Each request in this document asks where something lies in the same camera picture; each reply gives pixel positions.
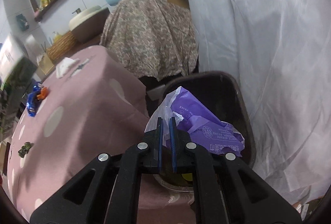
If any purple plastic bag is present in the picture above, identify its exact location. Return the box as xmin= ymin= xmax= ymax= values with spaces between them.
xmin=145 ymin=86 xmax=245 ymax=157

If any blue snack wrapper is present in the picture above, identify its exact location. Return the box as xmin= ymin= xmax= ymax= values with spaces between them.
xmin=26 ymin=83 xmax=42 ymax=117

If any green white carton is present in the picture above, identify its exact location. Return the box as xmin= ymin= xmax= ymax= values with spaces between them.
xmin=1 ymin=34 xmax=37 ymax=90

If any dark brown trash bin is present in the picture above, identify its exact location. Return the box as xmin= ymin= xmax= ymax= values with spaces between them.
xmin=152 ymin=70 xmax=257 ymax=192

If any pink polka dot tablecloth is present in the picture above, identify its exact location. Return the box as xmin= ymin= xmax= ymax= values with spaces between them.
xmin=7 ymin=45 xmax=197 ymax=224

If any small orange wrapper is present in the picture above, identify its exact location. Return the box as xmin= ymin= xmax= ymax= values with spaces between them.
xmin=36 ymin=87 xmax=49 ymax=100

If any white crumpled tissue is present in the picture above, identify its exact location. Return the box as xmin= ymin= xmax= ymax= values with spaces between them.
xmin=55 ymin=57 xmax=79 ymax=79

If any wooden tissue box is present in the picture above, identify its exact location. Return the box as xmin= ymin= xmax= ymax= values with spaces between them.
xmin=36 ymin=53 xmax=55 ymax=75

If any woven basket sink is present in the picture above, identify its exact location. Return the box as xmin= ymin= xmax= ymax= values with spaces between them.
xmin=47 ymin=31 xmax=79 ymax=62

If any floral paisley cloth cover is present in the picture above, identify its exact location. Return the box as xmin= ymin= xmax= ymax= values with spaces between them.
xmin=100 ymin=0 xmax=198 ymax=81

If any yellow soap dispenser bottle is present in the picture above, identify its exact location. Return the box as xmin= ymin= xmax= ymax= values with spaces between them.
xmin=53 ymin=31 xmax=62 ymax=43

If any brown white lidded pot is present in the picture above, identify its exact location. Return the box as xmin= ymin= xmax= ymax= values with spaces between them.
xmin=68 ymin=6 xmax=110 ymax=43

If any white cloth cover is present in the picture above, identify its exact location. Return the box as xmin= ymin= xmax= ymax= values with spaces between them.
xmin=189 ymin=0 xmax=330 ymax=203

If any bronze faucet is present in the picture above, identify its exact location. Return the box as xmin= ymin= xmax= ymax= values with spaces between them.
xmin=72 ymin=8 xmax=81 ymax=14

